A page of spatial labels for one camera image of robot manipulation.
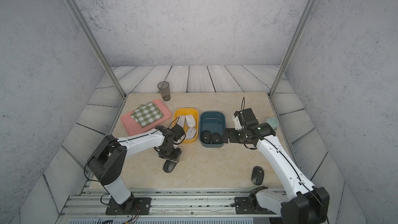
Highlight black mouse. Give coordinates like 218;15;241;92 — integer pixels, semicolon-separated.
201;130;212;144
211;133;223;144
163;160;177;173
251;166;264;185

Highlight white mouse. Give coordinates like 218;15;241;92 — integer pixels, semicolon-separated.
185;114;197;128
176;115;186;128
186;127;198;140

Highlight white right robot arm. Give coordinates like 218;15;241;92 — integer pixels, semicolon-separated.
223;123;330;224

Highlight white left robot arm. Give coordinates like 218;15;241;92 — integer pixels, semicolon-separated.
86;125;185;206

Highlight teal plastic storage box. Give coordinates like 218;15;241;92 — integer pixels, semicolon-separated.
199;111;226;148

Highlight yellow plastic storage box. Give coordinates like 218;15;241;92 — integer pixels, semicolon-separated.
172;108;199;144

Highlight glass jar with mint lid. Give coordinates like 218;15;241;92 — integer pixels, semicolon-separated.
266;118;279;131

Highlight green checked cloth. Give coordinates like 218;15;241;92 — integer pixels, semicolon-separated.
131;102;164;127

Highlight pink plastic tray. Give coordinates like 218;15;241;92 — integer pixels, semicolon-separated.
121;99;172;136

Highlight grey translucent cup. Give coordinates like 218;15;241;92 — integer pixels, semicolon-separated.
157;81;171;101

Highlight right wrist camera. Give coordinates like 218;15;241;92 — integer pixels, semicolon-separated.
233;108;259;131

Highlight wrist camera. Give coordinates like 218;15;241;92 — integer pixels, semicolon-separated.
233;108;259;131
171;124;185;144

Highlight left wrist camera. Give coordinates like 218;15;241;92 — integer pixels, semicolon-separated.
171;124;185;144

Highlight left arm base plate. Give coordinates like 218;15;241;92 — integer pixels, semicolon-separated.
105;194;152;216

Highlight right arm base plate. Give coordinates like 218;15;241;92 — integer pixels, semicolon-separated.
231;186;273;215

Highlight aluminium frame post right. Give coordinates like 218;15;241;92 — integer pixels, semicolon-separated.
268;0;317;99

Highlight aluminium frame post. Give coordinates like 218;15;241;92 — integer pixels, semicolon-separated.
64;0;126;99
268;0;317;99

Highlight aluminium frame post left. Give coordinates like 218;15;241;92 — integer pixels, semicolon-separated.
64;0;126;99

